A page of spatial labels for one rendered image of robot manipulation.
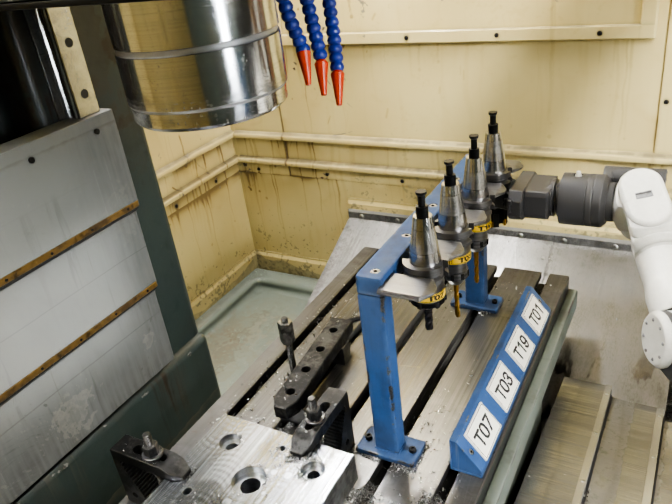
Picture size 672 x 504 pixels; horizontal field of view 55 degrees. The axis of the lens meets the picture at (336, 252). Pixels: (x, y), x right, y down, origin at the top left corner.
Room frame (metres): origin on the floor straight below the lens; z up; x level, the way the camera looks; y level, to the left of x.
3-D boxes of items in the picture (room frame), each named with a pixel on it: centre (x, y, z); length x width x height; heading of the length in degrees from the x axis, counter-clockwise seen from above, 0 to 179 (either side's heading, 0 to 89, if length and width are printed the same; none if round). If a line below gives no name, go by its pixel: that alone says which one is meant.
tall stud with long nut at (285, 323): (0.97, 0.11, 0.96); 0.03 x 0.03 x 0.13
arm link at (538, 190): (1.00, -0.38, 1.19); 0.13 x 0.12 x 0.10; 148
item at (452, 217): (0.87, -0.18, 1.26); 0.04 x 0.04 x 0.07
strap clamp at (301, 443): (0.73, 0.06, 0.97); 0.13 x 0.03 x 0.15; 148
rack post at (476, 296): (1.13, -0.28, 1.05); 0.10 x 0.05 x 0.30; 58
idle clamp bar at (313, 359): (0.93, 0.07, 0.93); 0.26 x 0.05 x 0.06; 153
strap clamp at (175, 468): (0.70, 0.30, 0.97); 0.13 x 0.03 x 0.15; 58
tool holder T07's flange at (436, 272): (0.77, -0.12, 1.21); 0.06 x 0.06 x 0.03
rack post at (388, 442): (0.76, -0.04, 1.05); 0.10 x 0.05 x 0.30; 58
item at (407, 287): (0.73, -0.09, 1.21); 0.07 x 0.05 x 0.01; 58
